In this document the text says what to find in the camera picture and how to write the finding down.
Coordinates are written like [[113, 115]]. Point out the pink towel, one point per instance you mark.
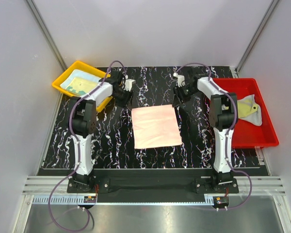
[[155, 127]]

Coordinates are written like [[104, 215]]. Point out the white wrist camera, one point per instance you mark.
[[180, 79], [128, 84]]

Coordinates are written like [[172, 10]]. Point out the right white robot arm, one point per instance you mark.
[[223, 116]]

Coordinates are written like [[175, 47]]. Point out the yellow plastic tray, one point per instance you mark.
[[80, 66]]

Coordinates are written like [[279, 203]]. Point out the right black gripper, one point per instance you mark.
[[177, 91]]

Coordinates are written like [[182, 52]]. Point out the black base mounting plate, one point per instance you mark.
[[153, 185]]

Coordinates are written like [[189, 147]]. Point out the red plastic bin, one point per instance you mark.
[[247, 135]]

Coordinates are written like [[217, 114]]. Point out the slotted white cable duct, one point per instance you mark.
[[65, 200]]

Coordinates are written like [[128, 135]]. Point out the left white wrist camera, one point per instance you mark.
[[128, 84]]

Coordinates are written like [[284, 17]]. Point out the right aluminium frame post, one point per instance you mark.
[[259, 30]]

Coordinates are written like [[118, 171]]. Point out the aluminium frame post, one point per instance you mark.
[[46, 33], [259, 30]]

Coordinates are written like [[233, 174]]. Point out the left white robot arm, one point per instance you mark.
[[82, 121]]

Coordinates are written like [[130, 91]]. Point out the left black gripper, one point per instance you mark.
[[124, 103]]

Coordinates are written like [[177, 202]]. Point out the pale yellow towel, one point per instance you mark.
[[79, 86]]

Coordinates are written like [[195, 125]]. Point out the left aluminium frame post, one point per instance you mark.
[[46, 33]]

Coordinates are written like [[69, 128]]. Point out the black marble pattern mat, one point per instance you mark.
[[113, 144]]

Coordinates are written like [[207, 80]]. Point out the light blue towel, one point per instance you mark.
[[81, 74]]

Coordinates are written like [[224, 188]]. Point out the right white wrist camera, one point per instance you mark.
[[180, 79]]

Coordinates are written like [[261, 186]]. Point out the grey towel in bin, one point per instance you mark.
[[249, 110]]

